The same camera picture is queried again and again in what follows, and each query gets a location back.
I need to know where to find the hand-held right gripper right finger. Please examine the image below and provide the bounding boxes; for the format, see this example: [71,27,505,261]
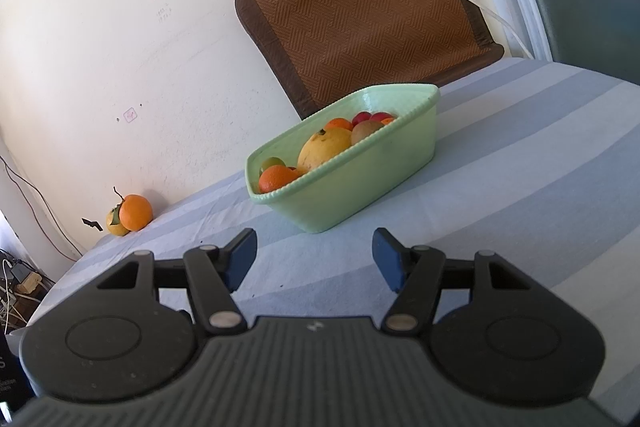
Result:
[372,228,546,337]

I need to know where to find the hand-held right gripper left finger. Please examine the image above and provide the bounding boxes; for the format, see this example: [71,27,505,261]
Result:
[95,228,259,336]

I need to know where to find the light green plastic bowl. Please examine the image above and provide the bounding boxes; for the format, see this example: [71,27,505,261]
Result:
[244,83,441,234]

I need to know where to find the brown kiwi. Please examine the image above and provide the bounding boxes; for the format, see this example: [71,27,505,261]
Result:
[350,122,386,146]

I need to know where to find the orange with stem and leaf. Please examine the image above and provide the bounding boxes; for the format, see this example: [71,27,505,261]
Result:
[112,186,154,233]

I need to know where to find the large yellow citrus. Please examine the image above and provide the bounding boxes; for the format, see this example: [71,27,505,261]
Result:
[296,127,354,173]

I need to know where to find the yellow citrus with leaf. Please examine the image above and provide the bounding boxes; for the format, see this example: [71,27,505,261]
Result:
[105,206,130,237]

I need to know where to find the striped bed sheet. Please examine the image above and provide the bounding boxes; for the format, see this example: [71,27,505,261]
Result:
[26,57,640,427]

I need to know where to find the brown woven mat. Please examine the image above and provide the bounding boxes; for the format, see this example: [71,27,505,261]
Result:
[235,0,505,120]

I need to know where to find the thin dark wall cable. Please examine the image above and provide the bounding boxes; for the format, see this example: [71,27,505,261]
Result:
[0,154,85,260]

